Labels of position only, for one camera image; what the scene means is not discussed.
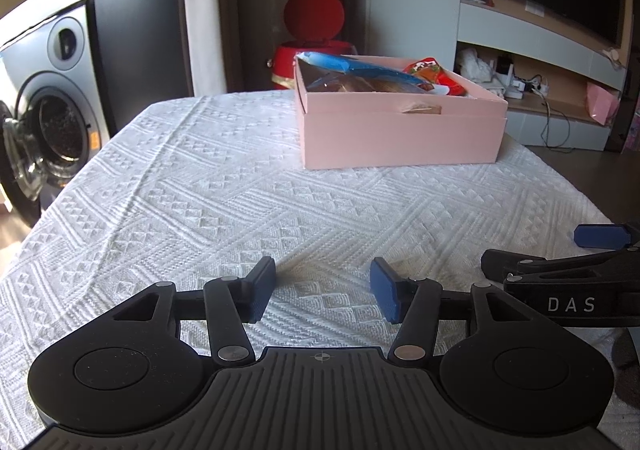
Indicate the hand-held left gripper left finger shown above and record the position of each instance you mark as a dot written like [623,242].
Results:
[262,290]

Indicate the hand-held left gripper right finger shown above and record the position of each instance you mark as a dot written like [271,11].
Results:
[387,287]

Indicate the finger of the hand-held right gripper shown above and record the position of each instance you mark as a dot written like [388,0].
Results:
[515,264]
[600,235]

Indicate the pink cardboard box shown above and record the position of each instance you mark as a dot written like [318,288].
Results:
[400,140]

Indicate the clear wafer packet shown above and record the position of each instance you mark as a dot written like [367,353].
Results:
[380,86]

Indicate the red and white snack packet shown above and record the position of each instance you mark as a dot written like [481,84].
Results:
[435,75]

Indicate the blue seaweed snack packet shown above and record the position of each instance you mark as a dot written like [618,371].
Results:
[345,65]

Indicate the white textured tablecloth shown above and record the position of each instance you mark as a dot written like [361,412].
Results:
[200,210]

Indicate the pink bag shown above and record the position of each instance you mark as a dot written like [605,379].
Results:
[602,102]

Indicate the white power strip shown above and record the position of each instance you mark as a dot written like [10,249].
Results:
[520,89]

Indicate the white crumpled cloth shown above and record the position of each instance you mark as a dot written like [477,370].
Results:
[475,64]

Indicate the pale grey cabinet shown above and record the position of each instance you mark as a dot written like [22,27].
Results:
[500,25]

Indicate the red trash bin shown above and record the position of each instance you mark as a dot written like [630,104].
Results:
[312,15]

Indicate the grey ribbed curtain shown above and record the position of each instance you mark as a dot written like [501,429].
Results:
[229,5]

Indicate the silver washing machine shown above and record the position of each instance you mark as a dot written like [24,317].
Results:
[65,80]

